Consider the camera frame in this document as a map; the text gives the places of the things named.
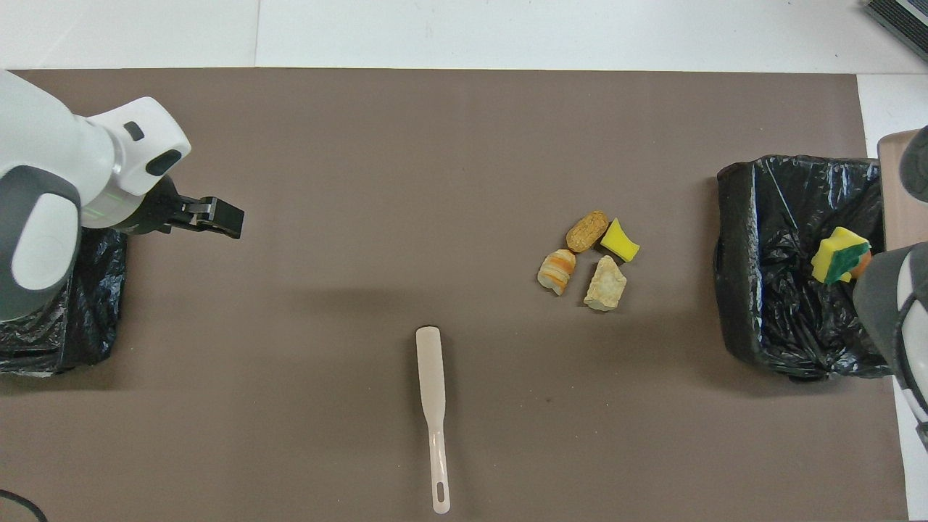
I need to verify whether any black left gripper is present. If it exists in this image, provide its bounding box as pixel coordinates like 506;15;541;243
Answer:
132;176;245;240

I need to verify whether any beige hand brush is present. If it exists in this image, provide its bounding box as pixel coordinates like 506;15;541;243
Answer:
415;326;451;515

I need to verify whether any orange striped croissant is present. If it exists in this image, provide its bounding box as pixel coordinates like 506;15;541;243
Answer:
538;249;577;297

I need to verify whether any brown oval bread roll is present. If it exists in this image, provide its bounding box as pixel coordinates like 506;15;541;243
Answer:
565;210;610;253

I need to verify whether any pale beige bread chunk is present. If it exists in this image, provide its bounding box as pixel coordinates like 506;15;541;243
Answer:
584;255;628;312

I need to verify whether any yellow green sponge piece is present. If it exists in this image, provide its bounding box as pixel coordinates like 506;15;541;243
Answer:
600;217;641;263
811;227;871;285

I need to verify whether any beige plastic dustpan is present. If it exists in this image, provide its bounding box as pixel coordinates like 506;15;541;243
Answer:
877;129;928;251

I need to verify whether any bin with smooth black bag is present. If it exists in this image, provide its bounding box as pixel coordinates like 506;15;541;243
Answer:
0;226;129;376

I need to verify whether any bin with knotted black bag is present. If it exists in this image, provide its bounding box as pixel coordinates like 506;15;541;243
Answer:
714;154;896;380

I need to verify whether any brown table mat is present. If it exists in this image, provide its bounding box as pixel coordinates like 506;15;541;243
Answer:
0;69;908;522

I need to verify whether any black ridged panel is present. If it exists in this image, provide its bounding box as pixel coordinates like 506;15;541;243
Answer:
861;0;928;62

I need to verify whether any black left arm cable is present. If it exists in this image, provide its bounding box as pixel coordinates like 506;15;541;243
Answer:
0;489;49;522

